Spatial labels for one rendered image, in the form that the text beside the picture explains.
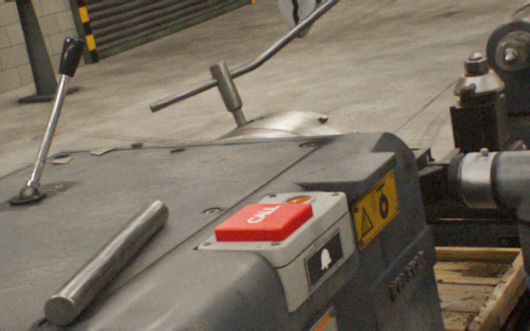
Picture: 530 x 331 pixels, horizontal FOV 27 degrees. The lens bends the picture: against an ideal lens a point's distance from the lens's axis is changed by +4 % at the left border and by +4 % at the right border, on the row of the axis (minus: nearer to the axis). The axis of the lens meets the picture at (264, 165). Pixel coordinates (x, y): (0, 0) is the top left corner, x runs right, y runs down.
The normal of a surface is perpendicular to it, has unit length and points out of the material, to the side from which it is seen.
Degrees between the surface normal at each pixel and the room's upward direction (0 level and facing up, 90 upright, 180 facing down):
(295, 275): 90
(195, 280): 0
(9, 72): 90
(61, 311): 90
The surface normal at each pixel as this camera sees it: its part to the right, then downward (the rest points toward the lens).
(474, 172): -0.48, -0.26
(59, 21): 0.89, -0.04
